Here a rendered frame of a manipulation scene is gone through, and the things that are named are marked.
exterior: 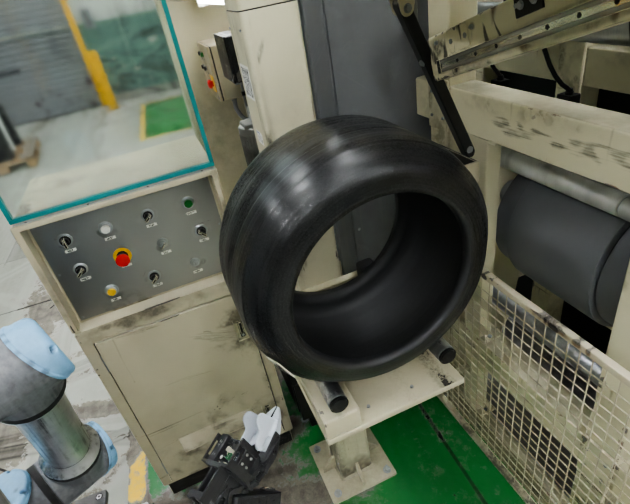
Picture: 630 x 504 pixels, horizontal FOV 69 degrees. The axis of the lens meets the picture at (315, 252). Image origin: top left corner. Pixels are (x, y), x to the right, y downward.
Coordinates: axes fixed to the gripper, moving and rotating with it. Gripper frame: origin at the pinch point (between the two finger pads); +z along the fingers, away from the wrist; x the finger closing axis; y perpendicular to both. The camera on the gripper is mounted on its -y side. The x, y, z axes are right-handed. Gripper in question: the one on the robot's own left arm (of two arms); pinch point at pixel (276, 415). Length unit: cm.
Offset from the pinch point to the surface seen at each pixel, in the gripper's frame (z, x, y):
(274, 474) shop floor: 19, 79, -82
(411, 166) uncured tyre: 35, -30, 26
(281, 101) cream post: 52, 1, 42
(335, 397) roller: 12.2, -1.1, -11.3
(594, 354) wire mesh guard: 34, -47, -23
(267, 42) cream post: 53, -3, 54
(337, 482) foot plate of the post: 25, 54, -91
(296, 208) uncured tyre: 19.9, -15.8, 31.4
